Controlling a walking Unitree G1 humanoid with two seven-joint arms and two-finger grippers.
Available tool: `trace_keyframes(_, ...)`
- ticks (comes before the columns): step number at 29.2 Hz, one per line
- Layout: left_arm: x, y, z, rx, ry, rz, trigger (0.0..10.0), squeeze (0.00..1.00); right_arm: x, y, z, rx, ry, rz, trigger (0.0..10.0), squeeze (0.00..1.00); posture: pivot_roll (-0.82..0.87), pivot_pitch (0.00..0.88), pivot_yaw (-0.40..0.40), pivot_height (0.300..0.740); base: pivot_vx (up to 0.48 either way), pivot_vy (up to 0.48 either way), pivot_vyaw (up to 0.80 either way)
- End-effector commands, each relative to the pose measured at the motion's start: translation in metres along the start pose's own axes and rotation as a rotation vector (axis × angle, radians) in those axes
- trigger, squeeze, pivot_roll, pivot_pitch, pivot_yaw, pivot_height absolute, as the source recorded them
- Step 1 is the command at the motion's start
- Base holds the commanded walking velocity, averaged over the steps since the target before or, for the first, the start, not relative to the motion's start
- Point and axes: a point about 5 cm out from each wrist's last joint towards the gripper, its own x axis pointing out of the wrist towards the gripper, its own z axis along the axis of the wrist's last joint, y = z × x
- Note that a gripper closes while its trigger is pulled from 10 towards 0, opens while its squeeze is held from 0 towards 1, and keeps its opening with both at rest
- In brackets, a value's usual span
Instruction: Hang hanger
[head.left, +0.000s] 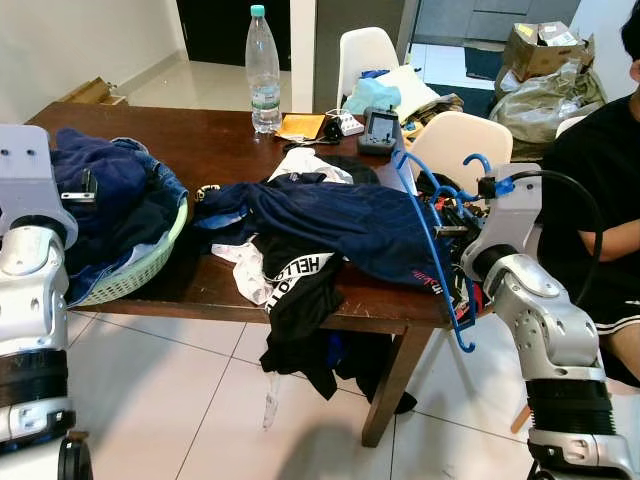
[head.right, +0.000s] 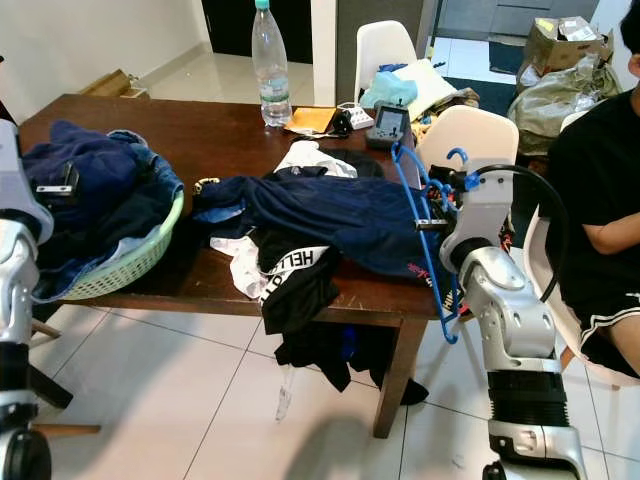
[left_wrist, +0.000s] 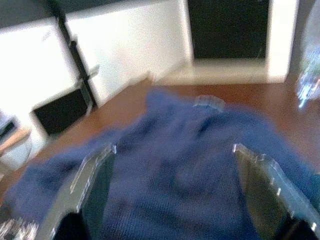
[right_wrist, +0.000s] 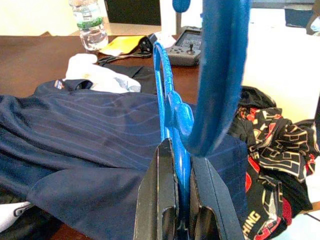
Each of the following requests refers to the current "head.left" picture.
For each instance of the blue plastic hanger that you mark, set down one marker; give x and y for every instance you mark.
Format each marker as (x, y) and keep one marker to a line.
(428, 250)

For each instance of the navy t-shirt with gold logo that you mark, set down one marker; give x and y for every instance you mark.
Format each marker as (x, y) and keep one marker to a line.
(340, 225)

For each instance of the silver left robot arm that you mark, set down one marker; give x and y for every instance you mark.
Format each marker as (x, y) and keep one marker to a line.
(30, 300)

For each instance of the cream plastic chair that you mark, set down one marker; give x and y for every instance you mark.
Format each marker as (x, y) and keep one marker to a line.
(460, 140)

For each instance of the blue denim jeans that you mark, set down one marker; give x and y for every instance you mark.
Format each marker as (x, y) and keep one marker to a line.
(165, 200)

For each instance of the flat cardboard box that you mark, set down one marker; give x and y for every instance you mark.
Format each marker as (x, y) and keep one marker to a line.
(95, 92)

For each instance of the green laundry basket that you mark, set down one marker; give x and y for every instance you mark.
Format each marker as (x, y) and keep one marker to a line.
(130, 280)

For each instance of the black device with screen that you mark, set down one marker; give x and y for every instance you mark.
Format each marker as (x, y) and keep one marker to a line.
(380, 130)

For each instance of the cream cushion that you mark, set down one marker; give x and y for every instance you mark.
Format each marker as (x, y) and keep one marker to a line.
(415, 90)

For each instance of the olive green bag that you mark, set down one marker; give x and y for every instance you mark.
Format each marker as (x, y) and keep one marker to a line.
(540, 105)

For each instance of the white power strip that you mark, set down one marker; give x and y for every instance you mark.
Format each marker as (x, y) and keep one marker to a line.
(352, 124)

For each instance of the teal cloth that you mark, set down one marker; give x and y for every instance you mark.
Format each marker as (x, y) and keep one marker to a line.
(372, 97)

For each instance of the brown wooden table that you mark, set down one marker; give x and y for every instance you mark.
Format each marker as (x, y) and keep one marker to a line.
(220, 150)

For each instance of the small black gadget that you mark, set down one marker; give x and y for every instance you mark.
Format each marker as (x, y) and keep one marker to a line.
(332, 129)

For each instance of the dark blue doormat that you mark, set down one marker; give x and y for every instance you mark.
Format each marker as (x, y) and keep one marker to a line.
(485, 62)

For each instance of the open cardboard box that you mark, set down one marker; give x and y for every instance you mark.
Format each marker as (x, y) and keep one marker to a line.
(530, 55)

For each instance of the orange envelope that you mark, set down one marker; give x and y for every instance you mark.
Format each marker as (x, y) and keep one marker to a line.
(298, 126)

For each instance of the black shirt with white lettering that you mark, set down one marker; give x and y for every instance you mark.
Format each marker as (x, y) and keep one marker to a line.
(300, 310)

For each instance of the clear plastic water bottle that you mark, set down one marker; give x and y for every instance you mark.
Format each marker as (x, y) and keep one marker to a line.
(263, 90)

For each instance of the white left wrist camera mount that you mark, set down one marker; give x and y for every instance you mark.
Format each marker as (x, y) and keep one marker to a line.
(30, 180)

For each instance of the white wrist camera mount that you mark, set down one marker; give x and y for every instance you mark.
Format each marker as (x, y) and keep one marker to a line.
(510, 220)
(30, 180)

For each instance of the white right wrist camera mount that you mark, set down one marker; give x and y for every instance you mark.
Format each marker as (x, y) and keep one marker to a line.
(510, 220)

